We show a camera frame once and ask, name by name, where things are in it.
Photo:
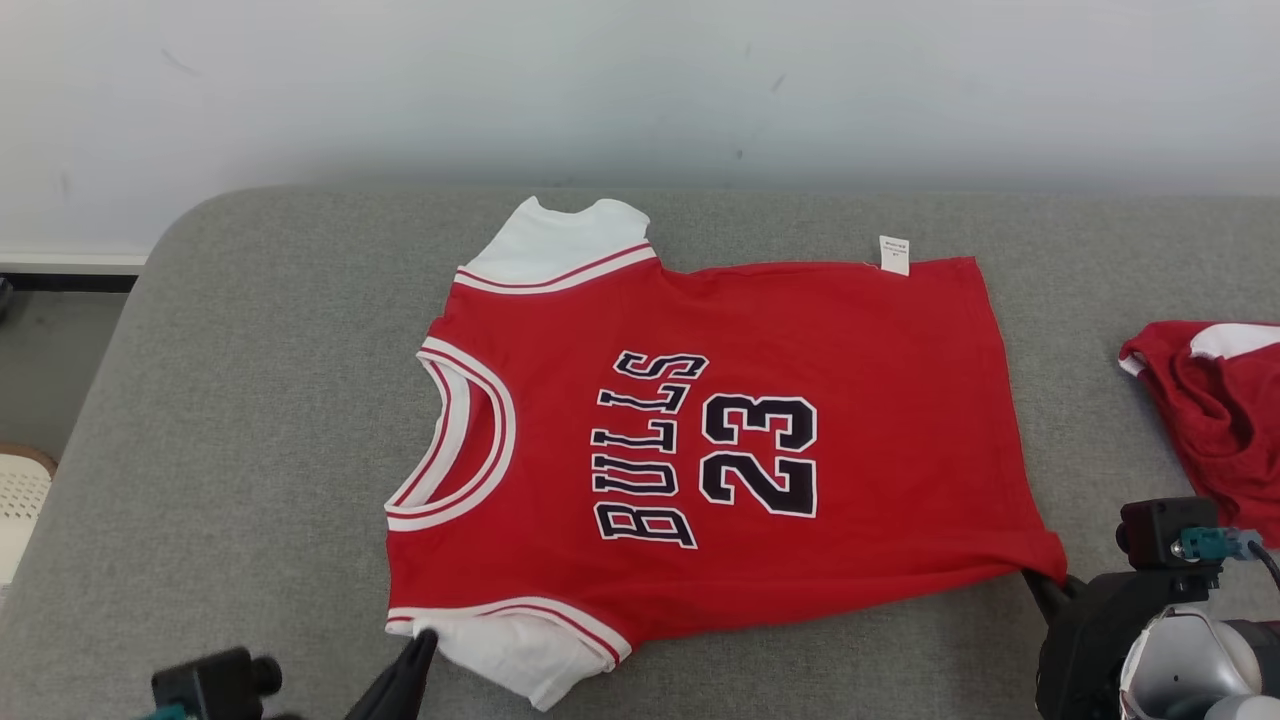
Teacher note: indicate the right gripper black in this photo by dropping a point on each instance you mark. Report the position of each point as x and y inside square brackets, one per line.
[1085, 650]

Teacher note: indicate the cream perforated laundry basket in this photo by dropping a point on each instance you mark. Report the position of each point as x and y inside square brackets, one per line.
[20, 500]

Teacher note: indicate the left camera teal connector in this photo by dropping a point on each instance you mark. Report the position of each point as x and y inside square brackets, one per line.
[168, 714]

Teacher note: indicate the camera teal connector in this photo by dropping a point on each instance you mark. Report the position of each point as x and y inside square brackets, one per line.
[1215, 545]
[168, 714]

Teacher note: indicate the red Bulls 23 jersey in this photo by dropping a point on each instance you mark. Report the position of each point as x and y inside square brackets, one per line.
[850, 400]

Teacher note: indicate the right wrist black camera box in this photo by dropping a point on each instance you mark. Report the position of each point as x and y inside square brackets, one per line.
[1155, 535]

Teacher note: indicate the red shorts with white stripe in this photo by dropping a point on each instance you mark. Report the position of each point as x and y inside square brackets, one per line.
[1220, 430]

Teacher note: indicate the right camera teal connector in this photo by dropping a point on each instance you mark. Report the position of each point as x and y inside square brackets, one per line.
[1215, 545]

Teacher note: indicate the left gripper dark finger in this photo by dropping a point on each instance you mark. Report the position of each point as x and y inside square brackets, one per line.
[400, 685]

